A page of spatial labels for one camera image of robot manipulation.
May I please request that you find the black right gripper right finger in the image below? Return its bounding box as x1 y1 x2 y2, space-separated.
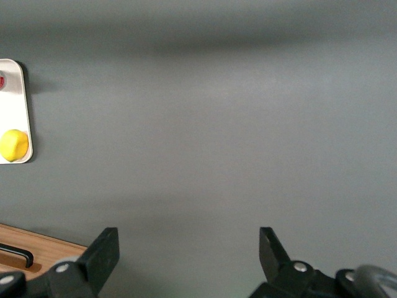
249 227 339 298

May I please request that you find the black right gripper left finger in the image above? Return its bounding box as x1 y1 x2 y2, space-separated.
29 227 120 298

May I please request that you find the white plastic tray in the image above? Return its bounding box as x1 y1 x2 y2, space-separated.
0 58 34 165

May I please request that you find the wooden drawer cabinet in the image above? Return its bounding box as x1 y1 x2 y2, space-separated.
0 222 89 282

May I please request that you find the wooden drawer front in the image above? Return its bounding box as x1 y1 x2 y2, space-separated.
0 228 81 280

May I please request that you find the yellow lemon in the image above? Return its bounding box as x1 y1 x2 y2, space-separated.
0 129 30 163

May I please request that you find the black drawer handle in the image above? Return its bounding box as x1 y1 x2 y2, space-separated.
0 243 34 269

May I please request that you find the grey cable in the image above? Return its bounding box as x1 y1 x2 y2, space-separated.
355 264 397 298

